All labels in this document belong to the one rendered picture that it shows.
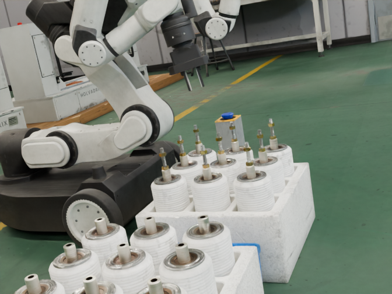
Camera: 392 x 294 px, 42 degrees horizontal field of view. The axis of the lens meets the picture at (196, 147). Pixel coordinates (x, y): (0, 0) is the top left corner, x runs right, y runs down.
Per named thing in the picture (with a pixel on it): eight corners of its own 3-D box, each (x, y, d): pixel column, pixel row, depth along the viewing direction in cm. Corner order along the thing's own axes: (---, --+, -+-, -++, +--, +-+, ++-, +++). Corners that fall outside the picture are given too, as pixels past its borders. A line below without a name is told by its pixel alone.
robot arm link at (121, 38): (149, 38, 147) (97, 78, 150) (146, 28, 156) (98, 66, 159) (125, 9, 142) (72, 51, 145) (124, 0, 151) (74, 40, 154)
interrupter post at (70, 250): (64, 263, 99) (60, 248, 98) (70, 257, 101) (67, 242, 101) (74, 263, 98) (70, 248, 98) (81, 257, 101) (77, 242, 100)
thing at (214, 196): (241, 244, 134) (231, 179, 130) (206, 254, 132) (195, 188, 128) (230, 230, 143) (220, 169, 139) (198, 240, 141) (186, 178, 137)
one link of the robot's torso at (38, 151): (25, 172, 189) (16, 137, 186) (58, 155, 207) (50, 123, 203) (70, 170, 181) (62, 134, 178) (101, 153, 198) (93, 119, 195)
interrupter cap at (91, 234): (78, 241, 108) (77, 238, 108) (96, 226, 115) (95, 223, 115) (109, 241, 106) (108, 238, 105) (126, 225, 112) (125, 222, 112)
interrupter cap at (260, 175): (233, 184, 126) (233, 181, 126) (241, 173, 133) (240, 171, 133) (263, 182, 124) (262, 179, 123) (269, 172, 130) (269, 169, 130)
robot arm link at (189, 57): (168, 76, 147) (155, 35, 145) (171, 74, 157) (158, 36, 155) (210, 62, 146) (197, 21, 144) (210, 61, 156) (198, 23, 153)
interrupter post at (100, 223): (95, 235, 110) (91, 221, 109) (101, 231, 112) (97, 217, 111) (105, 235, 109) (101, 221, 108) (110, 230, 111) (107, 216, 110)
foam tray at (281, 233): (147, 276, 141) (134, 216, 136) (200, 217, 175) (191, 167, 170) (287, 283, 125) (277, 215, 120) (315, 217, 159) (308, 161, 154)
